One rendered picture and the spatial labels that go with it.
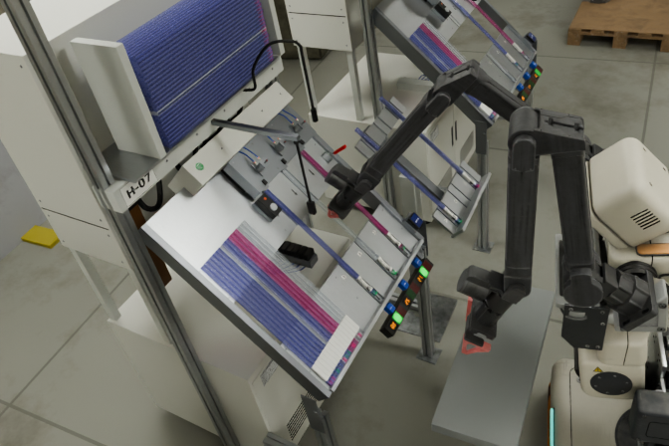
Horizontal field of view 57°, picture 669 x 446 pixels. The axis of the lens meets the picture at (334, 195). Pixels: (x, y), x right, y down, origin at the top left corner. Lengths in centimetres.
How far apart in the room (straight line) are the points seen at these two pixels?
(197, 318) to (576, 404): 134
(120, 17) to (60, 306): 211
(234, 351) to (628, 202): 133
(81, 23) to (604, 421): 199
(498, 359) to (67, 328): 223
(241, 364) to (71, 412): 118
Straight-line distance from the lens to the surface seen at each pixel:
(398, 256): 215
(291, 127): 204
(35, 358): 343
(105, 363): 321
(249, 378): 208
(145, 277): 186
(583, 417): 234
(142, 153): 173
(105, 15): 179
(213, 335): 223
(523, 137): 112
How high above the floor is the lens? 226
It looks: 38 degrees down
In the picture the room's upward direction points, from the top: 11 degrees counter-clockwise
